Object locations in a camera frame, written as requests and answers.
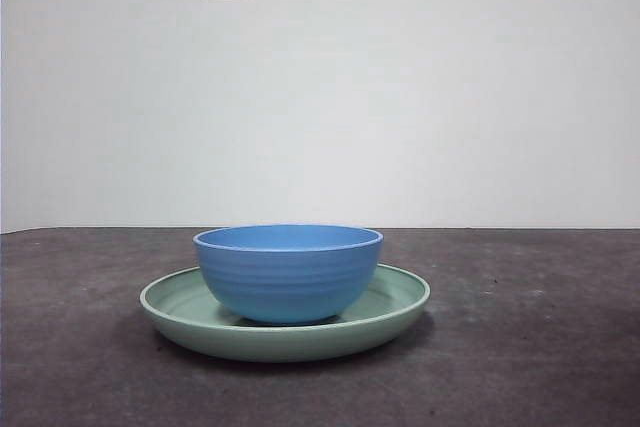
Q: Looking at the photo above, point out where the blue ribbed bowl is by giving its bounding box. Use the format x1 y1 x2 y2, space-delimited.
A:
192 225 385 326

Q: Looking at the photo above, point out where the green round plate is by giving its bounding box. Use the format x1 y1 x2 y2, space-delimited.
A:
139 262 432 364

